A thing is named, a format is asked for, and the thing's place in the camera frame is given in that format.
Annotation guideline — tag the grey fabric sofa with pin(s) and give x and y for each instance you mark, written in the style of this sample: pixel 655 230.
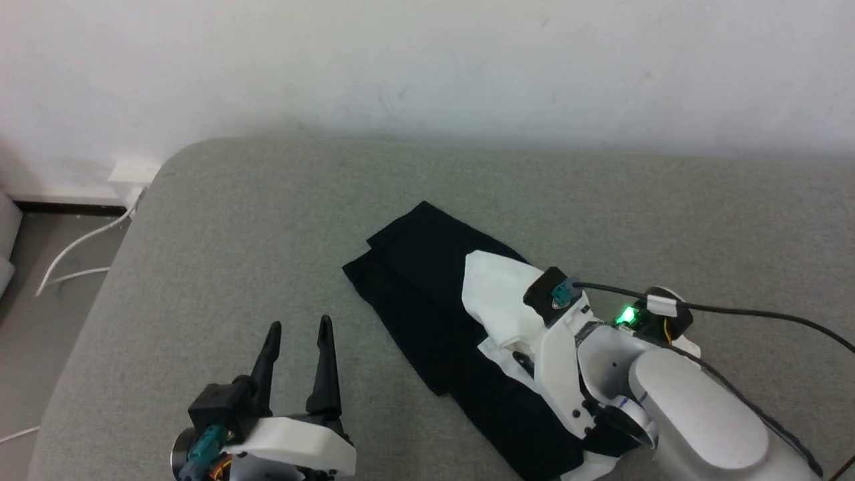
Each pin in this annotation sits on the grey fabric sofa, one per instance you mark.
pixel 267 234

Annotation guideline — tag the white wall socket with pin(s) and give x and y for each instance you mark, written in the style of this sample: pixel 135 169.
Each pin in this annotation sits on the white wall socket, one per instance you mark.
pixel 133 172

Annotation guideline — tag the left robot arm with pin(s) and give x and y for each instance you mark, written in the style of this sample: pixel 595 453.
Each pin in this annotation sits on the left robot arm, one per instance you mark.
pixel 179 461

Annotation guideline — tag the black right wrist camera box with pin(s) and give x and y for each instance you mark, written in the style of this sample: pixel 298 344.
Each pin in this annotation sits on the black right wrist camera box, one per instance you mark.
pixel 542 290

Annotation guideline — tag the black and white t-shirt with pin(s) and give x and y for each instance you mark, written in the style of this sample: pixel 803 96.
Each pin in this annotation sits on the black and white t-shirt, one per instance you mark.
pixel 414 280

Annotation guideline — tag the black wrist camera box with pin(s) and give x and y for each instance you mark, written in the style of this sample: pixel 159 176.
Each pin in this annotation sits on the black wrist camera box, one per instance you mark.
pixel 542 290
pixel 217 404

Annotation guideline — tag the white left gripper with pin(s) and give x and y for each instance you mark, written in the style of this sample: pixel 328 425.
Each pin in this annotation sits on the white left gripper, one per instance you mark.
pixel 300 444

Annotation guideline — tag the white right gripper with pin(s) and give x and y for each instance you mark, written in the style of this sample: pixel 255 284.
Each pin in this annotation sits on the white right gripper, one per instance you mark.
pixel 558 374

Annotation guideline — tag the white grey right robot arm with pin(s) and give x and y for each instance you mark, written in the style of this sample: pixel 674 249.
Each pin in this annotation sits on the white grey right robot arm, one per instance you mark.
pixel 701 414

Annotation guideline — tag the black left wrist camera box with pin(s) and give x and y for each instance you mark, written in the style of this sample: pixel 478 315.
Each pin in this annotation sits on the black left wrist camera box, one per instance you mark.
pixel 217 404

